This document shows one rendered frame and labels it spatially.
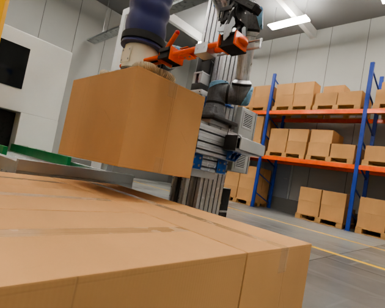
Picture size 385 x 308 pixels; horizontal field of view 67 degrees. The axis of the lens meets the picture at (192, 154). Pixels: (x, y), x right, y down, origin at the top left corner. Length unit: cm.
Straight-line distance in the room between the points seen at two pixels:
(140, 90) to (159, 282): 82
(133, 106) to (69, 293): 84
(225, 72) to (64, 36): 985
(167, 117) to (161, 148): 14
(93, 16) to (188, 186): 1076
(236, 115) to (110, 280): 181
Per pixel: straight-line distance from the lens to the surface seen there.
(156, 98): 124
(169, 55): 134
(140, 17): 158
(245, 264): 74
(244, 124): 216
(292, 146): 891
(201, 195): 196
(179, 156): 133
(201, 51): 122
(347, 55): 1071
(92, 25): 1217
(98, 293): 47
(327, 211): 835
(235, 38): 111
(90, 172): 183
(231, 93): 174
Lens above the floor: 70
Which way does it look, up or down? 3 degrees up
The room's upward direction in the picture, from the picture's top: 11 degrees clockwise
